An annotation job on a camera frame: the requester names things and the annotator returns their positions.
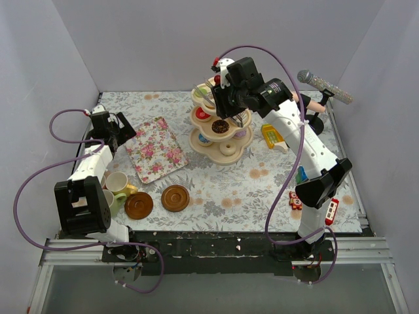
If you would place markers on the blue glazed donut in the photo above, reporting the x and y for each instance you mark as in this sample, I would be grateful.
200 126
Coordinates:
204 141

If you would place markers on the white donut chocolate stripes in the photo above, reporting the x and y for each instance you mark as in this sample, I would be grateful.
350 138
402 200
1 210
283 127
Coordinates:
241 119

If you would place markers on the metal serving tongs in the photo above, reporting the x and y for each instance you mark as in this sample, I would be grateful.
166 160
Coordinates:
200 101

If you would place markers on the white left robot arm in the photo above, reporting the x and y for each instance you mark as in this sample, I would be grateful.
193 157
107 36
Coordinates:
82 207

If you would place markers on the red glazed donut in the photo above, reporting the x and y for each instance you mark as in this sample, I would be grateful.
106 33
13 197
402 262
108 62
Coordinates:
201 115

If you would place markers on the brown wooden coaster near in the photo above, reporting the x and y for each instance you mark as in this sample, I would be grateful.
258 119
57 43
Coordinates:
139 206

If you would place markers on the red owl toy figure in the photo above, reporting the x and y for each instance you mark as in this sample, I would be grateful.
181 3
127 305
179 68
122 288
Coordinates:
294 201

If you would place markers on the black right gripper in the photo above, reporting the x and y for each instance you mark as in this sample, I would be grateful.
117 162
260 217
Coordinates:
224 102

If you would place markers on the yellow cup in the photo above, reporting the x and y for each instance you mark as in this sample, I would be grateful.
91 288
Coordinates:
118 183

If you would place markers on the pink cup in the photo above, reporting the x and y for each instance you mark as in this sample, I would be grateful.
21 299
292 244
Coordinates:
102 181

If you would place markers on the blue toy brick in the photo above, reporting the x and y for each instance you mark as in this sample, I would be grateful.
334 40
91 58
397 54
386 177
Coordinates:
302 174

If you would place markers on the brown wooden coaster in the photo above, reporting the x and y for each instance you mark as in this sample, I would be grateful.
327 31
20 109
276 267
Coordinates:
139 206
175 198

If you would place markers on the red toy window block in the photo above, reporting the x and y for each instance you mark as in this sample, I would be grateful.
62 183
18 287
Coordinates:
331 212

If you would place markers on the cream three-tier dessert stand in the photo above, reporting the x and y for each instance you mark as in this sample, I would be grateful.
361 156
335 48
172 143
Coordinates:
222 141

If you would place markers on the floral serving tray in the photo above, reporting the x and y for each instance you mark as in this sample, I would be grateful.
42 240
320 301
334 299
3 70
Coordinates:
154 151

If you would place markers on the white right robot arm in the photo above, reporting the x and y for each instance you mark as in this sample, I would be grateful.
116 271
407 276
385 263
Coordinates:
325 172

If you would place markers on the green cup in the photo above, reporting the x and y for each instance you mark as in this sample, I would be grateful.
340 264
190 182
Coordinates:
117 203

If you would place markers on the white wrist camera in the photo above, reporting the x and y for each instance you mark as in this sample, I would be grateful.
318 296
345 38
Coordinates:
219 67
97 109

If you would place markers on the silver glitter microphone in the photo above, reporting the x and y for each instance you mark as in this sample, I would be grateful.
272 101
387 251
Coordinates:
306 77

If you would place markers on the black microphone stand rear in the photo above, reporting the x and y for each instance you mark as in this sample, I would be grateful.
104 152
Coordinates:
315 121

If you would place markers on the pink microphone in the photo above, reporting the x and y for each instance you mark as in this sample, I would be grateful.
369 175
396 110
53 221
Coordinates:
308 103

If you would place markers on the white donut with chocolate square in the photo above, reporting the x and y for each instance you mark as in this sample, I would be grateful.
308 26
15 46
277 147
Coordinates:
209 103

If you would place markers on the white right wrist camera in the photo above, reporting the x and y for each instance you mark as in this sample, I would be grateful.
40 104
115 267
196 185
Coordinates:
219 67

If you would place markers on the chocolate sprinkled donut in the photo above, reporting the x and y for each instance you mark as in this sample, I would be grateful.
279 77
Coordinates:
220 126

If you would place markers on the yellow toy window block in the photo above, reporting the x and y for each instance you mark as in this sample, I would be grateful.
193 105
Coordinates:
273 139

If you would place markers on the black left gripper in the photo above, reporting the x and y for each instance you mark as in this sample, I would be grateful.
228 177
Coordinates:
121 135

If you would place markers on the purple sprinkled donut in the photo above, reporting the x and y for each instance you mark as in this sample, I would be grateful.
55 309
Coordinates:
240 134

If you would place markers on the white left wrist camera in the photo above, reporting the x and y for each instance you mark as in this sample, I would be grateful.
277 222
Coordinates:
97 109

